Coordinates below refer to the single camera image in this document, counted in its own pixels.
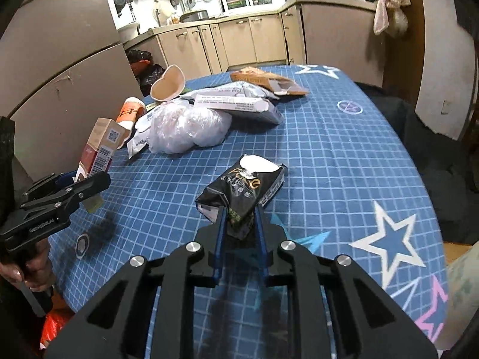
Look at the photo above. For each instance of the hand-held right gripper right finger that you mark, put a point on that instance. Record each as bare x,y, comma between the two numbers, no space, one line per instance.
260,243

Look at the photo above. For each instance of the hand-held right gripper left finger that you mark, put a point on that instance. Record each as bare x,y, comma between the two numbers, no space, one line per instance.
221,243

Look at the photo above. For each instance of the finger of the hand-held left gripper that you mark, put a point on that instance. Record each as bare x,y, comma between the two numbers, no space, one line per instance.
50,184
80,189

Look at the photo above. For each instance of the red and beige carton box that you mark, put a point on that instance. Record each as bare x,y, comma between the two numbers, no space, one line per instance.
99,149

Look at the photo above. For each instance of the black snack packet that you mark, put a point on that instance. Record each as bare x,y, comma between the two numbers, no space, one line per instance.
239,190

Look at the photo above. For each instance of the white printed box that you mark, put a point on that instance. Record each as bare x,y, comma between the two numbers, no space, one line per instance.
232,103

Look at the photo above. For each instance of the person's left forearm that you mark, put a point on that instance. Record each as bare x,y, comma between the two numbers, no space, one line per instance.
15,325

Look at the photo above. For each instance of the person's left hand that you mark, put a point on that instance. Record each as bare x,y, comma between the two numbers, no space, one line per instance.
35,263

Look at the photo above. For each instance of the orange paper cup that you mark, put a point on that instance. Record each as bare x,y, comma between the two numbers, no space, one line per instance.
129,115

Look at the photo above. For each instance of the red plastic bag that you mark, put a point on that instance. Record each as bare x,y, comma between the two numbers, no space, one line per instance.
54,327

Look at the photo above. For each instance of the white crumpled plastic bag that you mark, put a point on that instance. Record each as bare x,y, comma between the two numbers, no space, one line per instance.
187,127

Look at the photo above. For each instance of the beige refrigerator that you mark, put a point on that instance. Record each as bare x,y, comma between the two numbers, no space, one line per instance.
75,63

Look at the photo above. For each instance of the black plastic bag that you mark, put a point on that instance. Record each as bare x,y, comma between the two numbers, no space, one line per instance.
136,57
151,75

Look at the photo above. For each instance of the crushed beige paper bowl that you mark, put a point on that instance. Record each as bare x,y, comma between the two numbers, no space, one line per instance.
166,84

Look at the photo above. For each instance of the grey white soft packet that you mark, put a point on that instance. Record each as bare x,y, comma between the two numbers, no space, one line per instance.
232,89

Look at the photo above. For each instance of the white round container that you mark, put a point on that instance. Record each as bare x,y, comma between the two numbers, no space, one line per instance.
129,30

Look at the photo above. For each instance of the black cloth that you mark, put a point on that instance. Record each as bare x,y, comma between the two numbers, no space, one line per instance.
430,149

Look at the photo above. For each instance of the beige kitchen base cabinets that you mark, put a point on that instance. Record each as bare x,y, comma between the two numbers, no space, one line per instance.
239,41

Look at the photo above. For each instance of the grey metal basin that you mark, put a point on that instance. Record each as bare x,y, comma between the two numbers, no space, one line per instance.
194,15

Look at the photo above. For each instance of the pink hanging towel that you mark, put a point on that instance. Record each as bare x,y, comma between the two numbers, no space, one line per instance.
382,11

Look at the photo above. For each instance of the white wall socket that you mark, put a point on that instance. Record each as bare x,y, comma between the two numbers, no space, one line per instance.
445,107

